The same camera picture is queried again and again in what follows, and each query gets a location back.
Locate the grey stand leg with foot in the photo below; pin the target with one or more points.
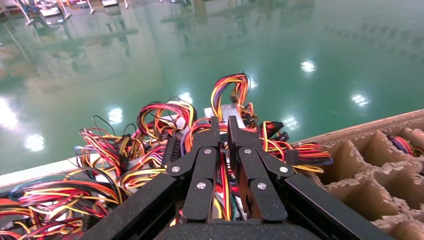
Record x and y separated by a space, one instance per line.
28 22
68 16
91 11

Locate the cardboard divider grid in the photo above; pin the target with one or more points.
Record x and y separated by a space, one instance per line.
374 185

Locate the brown cardboard box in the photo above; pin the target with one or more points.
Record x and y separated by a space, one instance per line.
364 127

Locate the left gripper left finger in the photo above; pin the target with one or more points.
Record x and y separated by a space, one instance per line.
202 179

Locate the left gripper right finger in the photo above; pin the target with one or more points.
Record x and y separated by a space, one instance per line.
261 185

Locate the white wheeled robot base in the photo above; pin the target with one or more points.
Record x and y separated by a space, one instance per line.
49 11

